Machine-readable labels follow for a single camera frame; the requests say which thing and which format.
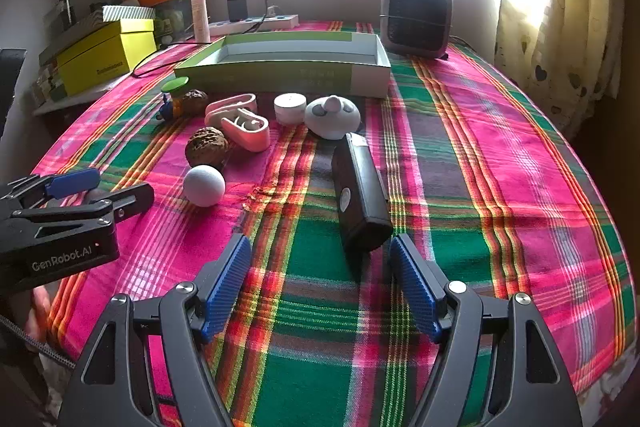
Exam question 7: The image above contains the white grey animal-shaped gadget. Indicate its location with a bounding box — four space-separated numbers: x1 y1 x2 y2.
305 95 361 140

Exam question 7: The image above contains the cream-coloured tube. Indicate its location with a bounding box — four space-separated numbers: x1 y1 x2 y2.
191 0 211 44

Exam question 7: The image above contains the clear plastic container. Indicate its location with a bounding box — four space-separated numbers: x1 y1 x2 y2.
155 0 196 42

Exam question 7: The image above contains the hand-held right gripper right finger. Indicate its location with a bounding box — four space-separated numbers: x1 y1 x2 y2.
389 234 583 427

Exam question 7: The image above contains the grey space heater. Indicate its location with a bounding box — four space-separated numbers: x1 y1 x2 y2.
381 0 454 58

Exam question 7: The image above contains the yellow cardboard box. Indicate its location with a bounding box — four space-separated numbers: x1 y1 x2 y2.
55 19 158 98

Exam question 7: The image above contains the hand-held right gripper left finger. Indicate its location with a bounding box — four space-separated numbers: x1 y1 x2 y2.
57 234 253 427

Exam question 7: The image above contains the pink green plaid tablecloth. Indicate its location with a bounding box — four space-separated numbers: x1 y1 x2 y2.
30 21 636 427

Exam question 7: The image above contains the stack of small boxes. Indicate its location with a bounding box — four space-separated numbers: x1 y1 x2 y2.
30 67 66 108

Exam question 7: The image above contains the cream heart-print curtain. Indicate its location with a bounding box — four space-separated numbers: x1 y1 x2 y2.
492 0 631 138

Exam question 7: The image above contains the person's left hand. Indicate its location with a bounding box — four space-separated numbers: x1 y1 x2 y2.
30 287 52 344

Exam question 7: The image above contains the green-topped white suction hook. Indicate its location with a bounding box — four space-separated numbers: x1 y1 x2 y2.
161 77 189 108

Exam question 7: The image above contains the black charger cable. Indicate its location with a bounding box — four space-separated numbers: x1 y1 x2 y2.
131 0 271 78

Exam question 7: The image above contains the white power strip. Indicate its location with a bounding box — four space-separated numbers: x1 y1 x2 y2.
207 14 300 38

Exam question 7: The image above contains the small white round container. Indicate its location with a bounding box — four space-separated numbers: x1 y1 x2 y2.
274 93 307 125

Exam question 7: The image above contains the brown walnut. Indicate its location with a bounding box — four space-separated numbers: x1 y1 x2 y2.
181 90 209 114
185 127 230 168

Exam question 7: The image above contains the pink plastic clip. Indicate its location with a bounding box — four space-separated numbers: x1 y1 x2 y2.
205 93 257 128
220 113 271 152

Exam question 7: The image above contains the black rectangular device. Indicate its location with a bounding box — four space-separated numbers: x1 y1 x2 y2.
331 133 393 253

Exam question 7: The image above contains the blue and orange toy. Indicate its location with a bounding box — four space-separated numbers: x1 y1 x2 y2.
156 93 177 122

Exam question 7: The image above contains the grey braided cable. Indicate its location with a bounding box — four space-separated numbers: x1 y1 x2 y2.
0 314 76 370

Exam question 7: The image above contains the dark jar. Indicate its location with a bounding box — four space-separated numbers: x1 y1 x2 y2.
55 0 76 28

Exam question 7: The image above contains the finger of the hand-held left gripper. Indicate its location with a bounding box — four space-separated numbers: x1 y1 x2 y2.
0 168 101 208
10 183 155 233

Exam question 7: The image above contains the black patterned box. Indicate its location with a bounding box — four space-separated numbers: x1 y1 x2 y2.
0 48 27 142

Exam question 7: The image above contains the white ball with hook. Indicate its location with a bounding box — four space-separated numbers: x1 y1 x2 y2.
183 165 226 208

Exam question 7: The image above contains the striped gift box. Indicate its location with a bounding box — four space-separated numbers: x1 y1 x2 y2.
102 5 156 22

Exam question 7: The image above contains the green and white cardboard tray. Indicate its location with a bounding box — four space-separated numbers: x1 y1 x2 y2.
174 33 392 98

